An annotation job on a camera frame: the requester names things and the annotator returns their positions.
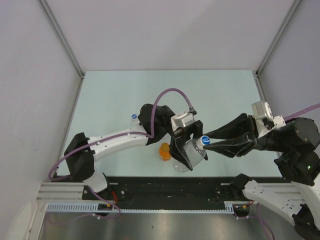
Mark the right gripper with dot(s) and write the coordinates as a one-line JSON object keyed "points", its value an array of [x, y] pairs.
{"points": [[242, 124]]}

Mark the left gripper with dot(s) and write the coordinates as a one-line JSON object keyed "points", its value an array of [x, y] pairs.
{"points": [[179, 138]]}

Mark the clear plastic bottle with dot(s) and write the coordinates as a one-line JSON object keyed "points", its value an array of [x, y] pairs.
{"points": [[195, 152]]}

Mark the white blue bottle cap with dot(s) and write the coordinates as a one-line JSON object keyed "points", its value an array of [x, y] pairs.
{"points": [[203, 141]]}

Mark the orange bottle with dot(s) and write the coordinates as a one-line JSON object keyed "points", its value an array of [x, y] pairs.
{"points": [[164, 152]]}

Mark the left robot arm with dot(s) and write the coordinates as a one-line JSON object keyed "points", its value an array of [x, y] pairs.
{"points": [[82, 152]]}

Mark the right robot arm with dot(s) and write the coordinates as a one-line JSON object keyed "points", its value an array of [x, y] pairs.
{"points": [[296, 140]]}

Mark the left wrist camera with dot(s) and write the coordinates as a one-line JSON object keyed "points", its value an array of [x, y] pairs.
{"points": [[182, 120]]}

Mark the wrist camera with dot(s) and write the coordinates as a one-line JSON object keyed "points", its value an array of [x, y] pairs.
{"points": [[182, 120], [264, 119]]}

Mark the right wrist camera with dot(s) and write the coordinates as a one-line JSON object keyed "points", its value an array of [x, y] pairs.
{"points": [[264, 119]]}

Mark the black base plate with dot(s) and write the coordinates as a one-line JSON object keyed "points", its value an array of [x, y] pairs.
{"points": [[123, 189]]}

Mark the slotted cable duct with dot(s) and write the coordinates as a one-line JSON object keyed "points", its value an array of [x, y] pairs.
{"points": [[227, 207]]}

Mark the right aluminium frame post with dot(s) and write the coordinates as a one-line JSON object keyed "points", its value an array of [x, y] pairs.
{"points": [[293, 9]]}

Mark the aluminium frame post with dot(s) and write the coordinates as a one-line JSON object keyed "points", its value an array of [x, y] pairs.
{"points": [[60, 35], [293, 9]]}

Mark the left aluminium frame post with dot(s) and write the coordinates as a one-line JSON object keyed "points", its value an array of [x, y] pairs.
{"points": [[60, 35]]}

